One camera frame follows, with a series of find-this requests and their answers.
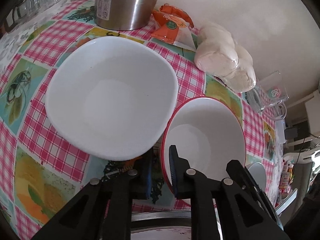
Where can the red rimmed white bowl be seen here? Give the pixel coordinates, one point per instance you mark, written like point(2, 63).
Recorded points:
point(208, 134)

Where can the white shelf unit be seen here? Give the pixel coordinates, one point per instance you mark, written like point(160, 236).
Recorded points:
point(311, 103)

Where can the clear glass mug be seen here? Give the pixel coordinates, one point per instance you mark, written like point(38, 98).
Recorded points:
point(267, 93)

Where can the pink checkered fruit tablecloth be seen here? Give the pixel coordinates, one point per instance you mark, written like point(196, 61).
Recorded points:
point(28, 62)

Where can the smartphone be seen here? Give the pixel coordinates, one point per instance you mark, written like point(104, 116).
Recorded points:
point(286, 202)

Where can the white square bowl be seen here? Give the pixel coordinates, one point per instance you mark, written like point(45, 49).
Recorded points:
point(112, 98)

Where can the light blue floral bowl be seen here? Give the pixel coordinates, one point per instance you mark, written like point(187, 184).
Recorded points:
point(258, 173)

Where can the stainless steel round pan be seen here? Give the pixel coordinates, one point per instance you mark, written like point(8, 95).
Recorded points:
point(162, 219)

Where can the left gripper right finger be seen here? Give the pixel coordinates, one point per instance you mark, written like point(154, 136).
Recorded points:
point(233, 208)

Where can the tray of glass cups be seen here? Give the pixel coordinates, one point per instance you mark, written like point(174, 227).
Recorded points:
point(15, 12)

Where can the black power adapter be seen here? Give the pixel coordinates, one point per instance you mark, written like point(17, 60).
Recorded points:
point(291, 133)

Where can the orange snack packet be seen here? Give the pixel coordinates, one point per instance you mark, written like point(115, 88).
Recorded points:
point(173, 27)

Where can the white power strip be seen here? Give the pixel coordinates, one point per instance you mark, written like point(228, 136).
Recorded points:
point(280, 128)

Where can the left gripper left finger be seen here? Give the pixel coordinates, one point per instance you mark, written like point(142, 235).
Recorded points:
point(101, 210)

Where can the bag of white buns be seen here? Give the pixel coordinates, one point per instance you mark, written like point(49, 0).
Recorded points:
point(219, 55)

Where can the floral pink rimmed plate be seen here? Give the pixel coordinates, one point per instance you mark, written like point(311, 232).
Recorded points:
point(166, 233)

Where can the stainless steel thermos jug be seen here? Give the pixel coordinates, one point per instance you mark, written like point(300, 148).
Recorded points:
point(123, 15)

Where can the colourful snack tube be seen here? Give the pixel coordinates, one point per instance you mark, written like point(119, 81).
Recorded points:
point(286, 179)

